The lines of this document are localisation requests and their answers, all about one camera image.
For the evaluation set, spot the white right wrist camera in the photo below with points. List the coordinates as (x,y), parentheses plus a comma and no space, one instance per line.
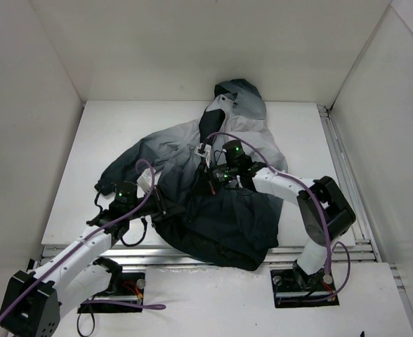
(204,151)

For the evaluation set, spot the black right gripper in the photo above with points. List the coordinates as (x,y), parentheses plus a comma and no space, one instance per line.
(208,177)

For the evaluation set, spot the aluminium rail table edge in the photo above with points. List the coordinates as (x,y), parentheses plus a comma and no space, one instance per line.
(362,230)
(166,257)

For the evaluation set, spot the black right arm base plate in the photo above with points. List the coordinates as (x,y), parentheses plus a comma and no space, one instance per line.
(291,289)

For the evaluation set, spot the aluminium rail right table edge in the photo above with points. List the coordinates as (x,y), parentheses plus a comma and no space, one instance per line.
(362,230)

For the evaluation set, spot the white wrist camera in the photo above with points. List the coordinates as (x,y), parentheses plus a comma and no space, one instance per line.
(204,151)
(146,180)

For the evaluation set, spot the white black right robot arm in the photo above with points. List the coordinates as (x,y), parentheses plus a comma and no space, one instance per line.
(326,214)

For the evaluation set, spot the grey gradient hooded jacket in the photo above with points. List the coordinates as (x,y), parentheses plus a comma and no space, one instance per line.
(223,223)

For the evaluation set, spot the aluminium rail front table edge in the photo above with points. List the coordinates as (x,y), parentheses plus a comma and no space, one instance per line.
(166,257)

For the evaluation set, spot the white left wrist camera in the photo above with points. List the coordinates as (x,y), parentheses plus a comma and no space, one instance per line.
(146,180)

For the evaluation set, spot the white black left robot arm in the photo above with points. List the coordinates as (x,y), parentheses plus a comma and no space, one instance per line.
(36,301)

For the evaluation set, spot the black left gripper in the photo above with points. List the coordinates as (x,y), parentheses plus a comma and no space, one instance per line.
(161,205)

